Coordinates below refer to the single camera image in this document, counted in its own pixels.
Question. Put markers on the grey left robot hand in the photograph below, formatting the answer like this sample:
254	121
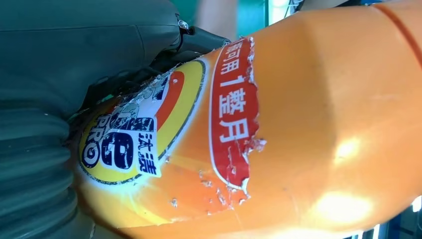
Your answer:
82	39

